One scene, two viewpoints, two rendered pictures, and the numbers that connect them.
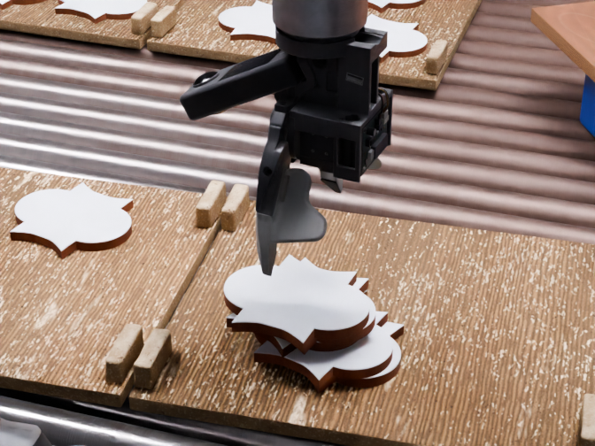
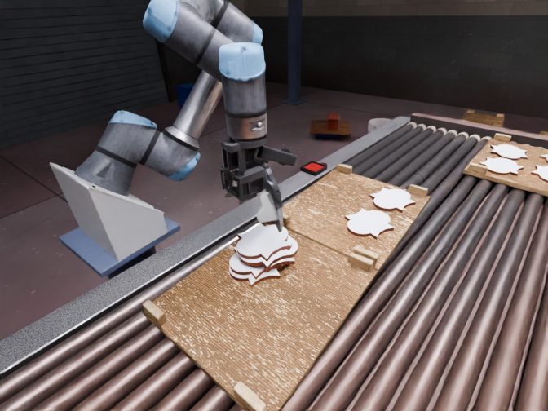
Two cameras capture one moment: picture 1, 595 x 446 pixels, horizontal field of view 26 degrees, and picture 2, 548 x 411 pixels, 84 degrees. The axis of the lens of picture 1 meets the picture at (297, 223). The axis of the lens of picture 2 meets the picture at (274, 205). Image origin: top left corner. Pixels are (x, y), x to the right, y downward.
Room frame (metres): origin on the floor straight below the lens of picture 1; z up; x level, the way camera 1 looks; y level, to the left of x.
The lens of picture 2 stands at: (1.23, -0.50, 1.47)
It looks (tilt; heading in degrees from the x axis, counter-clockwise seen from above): 34 degrees down; 116
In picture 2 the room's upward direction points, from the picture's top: 2 degrees counter-clockwise
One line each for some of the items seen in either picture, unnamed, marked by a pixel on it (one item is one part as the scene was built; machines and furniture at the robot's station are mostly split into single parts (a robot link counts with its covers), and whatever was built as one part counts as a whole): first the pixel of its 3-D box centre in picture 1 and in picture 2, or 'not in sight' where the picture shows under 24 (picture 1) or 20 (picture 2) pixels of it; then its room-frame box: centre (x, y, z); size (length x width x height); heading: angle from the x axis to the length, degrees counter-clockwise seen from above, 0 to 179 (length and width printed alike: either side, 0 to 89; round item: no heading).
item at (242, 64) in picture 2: not in sight; (243, 79); (0.94, -0.01, 1.36); 0.09 x 0.08 x 0.11; 125
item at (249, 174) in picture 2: (328, 96); (246, 165); (0.94, -0.02, 1.20); 0.09 x 0.08 x 0.12; 65
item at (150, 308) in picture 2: (591, 426); (154, 312); (0.83, -0.25, 0.95); 0.06 x 0.02 x 0.03; 166
